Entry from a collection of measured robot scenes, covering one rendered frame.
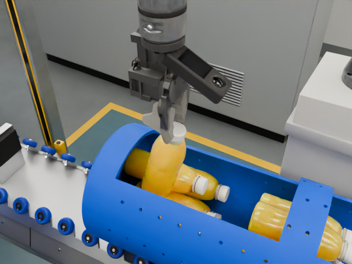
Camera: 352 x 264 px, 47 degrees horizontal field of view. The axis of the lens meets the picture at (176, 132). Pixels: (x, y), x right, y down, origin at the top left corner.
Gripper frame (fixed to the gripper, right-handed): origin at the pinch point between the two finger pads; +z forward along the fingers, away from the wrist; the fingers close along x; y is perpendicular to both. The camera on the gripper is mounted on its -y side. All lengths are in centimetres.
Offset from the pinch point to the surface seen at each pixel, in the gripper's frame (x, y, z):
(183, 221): 9.7, -6.2, 12.7
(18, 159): -4, 55, 35
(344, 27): -279, -14, 102
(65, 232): 10.9, 26.1, 35.2
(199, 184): -4.9, -3.4, 18.2
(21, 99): -116, 191, 131
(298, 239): 6.0, -26.8, 9.8
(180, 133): 0.6, -1.4, -0.6
